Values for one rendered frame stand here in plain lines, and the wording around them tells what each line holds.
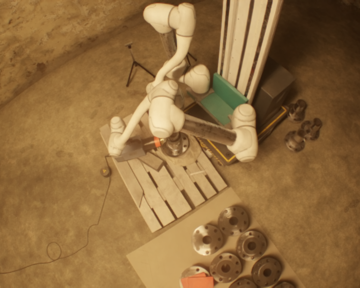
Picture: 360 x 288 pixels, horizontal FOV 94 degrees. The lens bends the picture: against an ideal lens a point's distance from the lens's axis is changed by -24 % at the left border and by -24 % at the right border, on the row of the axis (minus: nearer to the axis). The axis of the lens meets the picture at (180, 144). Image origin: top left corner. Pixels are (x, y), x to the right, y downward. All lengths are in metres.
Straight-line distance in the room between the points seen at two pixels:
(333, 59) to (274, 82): 2.29
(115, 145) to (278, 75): 1.35
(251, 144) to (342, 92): 2.30
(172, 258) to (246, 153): 1.22
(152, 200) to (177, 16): 1.52
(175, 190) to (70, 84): 2.17
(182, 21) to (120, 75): 1.94
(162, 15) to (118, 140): 0.85
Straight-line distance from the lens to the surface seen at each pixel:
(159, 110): 1.09
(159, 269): 2.14
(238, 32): 1.42
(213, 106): 1.77
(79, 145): 2.66
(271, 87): 1.72
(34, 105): 3.54
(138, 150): 1.92
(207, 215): 2.10
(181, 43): 1.29
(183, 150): 2.06
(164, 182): 2.03
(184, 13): 1.23
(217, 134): 1.27
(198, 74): 1.64
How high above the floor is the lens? 2.10
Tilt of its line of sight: 66 degrees down
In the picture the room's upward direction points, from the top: 10 degrees counter-clockwise
